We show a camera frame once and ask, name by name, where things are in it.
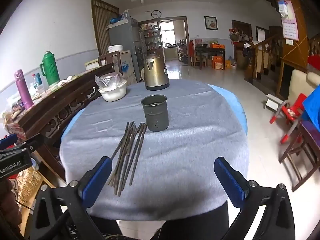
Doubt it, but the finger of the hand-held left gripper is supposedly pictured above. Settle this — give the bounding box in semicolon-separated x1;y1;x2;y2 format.
0;133;45;157
0;133;18;150

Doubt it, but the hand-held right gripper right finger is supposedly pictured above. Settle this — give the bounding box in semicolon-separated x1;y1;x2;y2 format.
214;156;300;240

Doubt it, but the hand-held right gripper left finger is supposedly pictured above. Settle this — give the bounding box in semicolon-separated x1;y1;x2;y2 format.
25;156;113;240

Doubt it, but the pile of dark chopsticks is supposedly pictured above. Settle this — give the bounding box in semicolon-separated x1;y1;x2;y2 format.
108;121;148;197

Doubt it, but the dark metal chopstick holder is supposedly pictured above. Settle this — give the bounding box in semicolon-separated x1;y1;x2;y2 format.
141;94;168;132

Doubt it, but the person's left forearm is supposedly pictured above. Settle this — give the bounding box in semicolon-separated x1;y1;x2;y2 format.
0;179;23;240

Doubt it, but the carved dark wooden sideboard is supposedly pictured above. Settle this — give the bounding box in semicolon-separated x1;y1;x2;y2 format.
5;64;118;183

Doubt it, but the grey tablecloth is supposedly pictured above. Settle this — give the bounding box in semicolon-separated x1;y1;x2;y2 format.
59;80;250;222

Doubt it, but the purple bottle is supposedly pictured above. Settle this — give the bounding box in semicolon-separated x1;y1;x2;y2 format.
14;69;34;109

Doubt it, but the clear plastic bottle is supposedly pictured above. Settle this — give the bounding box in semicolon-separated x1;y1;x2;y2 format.
29;73;44;97

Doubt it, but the person's dark clothing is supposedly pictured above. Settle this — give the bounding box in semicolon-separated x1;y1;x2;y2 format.
117;200;229;240

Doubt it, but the green thermos jug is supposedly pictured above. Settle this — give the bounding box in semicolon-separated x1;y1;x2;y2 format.
39;51;61;87

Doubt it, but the blue table cover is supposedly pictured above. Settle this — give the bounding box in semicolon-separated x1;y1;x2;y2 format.
60;84;248;143

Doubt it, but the white bowl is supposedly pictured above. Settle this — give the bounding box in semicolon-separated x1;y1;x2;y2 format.
98;79;127;102

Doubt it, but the white step stool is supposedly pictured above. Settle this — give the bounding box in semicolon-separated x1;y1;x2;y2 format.
263;94;283;110

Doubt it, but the dark wooden stool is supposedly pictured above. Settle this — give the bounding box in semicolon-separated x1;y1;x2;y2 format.
279;120;320;192

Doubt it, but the red child chair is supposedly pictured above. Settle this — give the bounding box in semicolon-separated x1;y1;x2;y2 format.
269;93;308;144

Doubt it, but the white flat box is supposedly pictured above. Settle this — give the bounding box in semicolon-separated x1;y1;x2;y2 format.
85;59;99;71

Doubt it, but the clear plastic bag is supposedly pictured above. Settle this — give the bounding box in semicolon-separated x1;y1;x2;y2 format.
95;72;124;90

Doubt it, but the blue plastic bag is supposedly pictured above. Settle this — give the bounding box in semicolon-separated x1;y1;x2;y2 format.
302;84;320;128

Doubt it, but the wooden chair back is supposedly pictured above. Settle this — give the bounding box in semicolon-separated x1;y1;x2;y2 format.
97;51;121;68

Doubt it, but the white printed carton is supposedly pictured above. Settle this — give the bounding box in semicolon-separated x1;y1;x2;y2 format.
112;51;137;84

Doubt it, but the beige armchair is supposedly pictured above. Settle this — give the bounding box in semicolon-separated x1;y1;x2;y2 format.
287;69;320;108

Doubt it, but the orange carton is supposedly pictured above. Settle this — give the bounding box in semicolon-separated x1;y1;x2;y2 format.
212;55;225;70

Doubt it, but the bronze electric kettle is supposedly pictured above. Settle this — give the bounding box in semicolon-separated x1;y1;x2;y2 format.
143;52;170;91

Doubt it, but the wooden stair railing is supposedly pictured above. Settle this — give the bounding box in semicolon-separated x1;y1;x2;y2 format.
246;34;285;85

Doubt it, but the dark wooden table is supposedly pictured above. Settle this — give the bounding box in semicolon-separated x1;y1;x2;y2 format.
195;45;225;69

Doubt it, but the brown curtain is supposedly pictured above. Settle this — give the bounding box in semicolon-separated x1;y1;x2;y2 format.
91;0;120;55

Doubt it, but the grey refrigerator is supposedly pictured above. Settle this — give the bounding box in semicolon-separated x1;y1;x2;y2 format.
108;17;140;80

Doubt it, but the shelf with goods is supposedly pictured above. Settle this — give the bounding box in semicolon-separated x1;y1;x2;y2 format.
140;22;160;60

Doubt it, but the framed wall picture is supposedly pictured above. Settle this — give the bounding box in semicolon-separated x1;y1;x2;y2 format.
204;16;218;30

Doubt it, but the wall calendar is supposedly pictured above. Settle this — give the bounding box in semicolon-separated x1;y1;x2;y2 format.
278;0;300;41

